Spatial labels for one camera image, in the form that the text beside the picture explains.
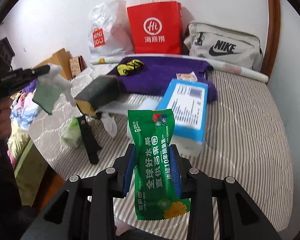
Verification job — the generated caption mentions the white mint sock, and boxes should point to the white mint sock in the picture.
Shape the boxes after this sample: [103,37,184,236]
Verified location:
[32,63,76,115]

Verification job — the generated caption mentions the green snack packet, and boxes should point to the green snack packet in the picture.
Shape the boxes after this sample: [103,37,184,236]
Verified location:
[128,109,190,221]

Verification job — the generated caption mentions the green tissue pack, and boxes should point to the green tissue pack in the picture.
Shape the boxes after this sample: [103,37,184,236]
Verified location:
[61,118,83,148]

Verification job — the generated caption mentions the small white printed sachet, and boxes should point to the small white printed sachet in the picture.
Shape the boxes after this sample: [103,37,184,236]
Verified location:
[176,72,198,82]

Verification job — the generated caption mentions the yellow black pouch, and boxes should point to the yellow black pouch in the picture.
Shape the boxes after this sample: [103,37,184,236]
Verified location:
[116,59,145,76]

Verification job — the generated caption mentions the white mesh bag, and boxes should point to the white mesh bag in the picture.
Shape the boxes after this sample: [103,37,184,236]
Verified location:
[95,101,144,138]

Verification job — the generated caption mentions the person's left hand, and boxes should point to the person's left hand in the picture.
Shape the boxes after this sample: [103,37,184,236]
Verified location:
[0,98,12,139]

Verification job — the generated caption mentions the wooden headboard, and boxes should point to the wooden headboard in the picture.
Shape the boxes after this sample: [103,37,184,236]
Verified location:
[33,48,72,80]

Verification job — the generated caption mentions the rolled printed paper tube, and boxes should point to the rolled printed paper tube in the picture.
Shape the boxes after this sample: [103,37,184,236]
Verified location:
[90,54,269,83]

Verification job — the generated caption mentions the dark green tin box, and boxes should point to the dark green tin box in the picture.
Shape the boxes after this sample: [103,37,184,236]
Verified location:
[75,75,121,119]

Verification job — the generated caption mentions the blue tissue pack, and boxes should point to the blue tissue pack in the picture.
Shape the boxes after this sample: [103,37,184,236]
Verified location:
[157,79,208,157]

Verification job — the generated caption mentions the white Miniso plastic bag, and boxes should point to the white Miniso plastic bag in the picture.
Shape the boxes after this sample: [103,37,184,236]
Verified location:
[88,0,134,60]

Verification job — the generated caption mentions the colourful bedding pile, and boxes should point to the colourful bedding pile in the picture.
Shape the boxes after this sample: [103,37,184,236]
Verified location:
[7,80,47,206]

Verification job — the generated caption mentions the purple fabric storage tray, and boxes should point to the purple fabric storage tray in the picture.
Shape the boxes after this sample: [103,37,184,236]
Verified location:
[108,59,218,103]

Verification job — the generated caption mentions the red Haidilao paper bag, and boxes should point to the red Haidilao paper bag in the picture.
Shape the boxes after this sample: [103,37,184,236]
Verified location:
[127,1,182,54]

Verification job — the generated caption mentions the grey Nike bag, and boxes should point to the grey Nike bag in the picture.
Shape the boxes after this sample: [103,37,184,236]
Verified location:
[183,21,263,72]

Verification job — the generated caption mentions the black strap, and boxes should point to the black strap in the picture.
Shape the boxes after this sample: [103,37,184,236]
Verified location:
[76,114,102,165]

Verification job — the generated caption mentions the brown wooden door frame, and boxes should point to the brown wooden door frame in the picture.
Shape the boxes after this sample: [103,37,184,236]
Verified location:
[260,0,281,77]

